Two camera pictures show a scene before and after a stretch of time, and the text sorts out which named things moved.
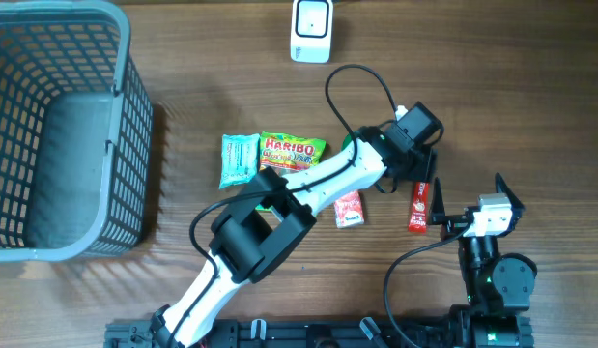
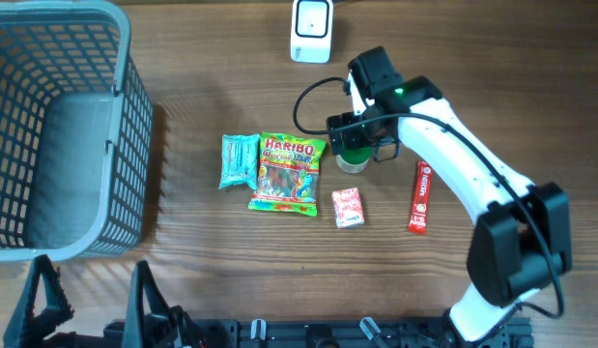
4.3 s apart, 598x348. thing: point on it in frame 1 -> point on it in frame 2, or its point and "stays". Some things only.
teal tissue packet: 240,159 stays
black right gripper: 454,225 -> 353,138
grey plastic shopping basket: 71,131 stays
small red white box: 349,211 stays
